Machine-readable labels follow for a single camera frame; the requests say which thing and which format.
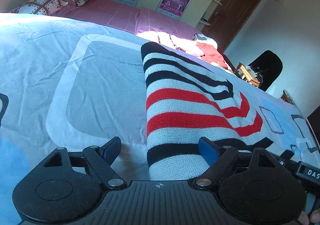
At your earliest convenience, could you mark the striped knit sweater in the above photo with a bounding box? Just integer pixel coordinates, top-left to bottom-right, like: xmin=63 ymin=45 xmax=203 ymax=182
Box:
xmin=141 ymin=42 xmax=274 ymax=181

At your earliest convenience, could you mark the pile of colourful clothes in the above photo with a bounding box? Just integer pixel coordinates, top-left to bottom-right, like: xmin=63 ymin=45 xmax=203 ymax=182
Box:
xmin=137 ymin=31 xmax=232 ymax=72

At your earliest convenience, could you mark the person's hand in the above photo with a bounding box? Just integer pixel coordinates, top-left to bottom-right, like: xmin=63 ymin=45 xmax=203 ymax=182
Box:
xmin=298 ymin=209 xmax=320 ymax=225

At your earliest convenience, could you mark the light blue patterned quilt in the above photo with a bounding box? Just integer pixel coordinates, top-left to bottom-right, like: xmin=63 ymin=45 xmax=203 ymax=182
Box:
xmin=0 ymin=12 xmax=320 ymax=225

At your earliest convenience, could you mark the wooden side furniture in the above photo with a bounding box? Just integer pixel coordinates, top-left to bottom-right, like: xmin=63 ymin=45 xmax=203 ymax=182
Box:
xmin=233 ymin=63 xmax=260 ymax=88

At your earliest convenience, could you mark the black draped chair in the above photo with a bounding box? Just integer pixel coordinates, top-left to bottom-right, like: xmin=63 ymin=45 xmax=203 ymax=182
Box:
xmin=248 ymin=50 xmax=283 ymax=91

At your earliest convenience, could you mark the pink checked bedsheet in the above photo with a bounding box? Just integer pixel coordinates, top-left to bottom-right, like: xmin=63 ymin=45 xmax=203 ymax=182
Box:
xmin=53 ymin=0 xmax=200 ymax=40

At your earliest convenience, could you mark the near patterned pillow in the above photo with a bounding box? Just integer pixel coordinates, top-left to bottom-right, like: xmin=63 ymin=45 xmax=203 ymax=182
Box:
xmin=10 ymin=0 xmax=68 ymax=16

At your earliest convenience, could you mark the brown wooden door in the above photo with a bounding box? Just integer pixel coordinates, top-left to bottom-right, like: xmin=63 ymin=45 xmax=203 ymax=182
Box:
xmin=201 ymin=0 xmax=261 ymax=54

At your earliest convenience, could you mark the lower right magenta poster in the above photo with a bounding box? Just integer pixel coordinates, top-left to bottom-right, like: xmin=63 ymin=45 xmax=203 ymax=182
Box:
xmin=157 ymin=0 xmax=190 ymax=20

